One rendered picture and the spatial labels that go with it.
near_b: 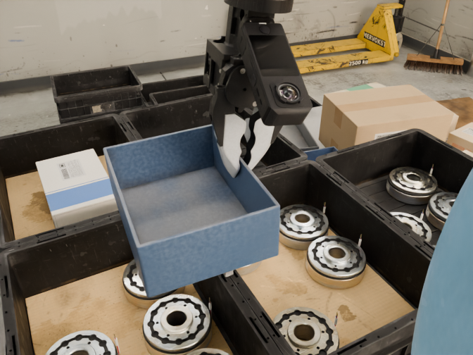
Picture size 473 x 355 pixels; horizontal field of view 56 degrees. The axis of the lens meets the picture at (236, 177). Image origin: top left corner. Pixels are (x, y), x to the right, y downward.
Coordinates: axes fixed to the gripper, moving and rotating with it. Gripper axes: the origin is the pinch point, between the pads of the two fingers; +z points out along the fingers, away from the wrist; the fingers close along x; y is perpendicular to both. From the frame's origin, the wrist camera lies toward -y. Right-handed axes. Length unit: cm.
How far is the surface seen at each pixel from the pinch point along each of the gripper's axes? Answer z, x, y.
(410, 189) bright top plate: 19, -48, 17
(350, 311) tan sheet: 26.3, -21.4, -4.0
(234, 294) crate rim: 19.0, -0.8, -2.4
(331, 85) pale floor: 86, -188, 252
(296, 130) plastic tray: 34, -54, 76
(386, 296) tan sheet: 25.2, -28.6, -3.4
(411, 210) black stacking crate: 23, -48, 14
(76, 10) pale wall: 55, 0, 328
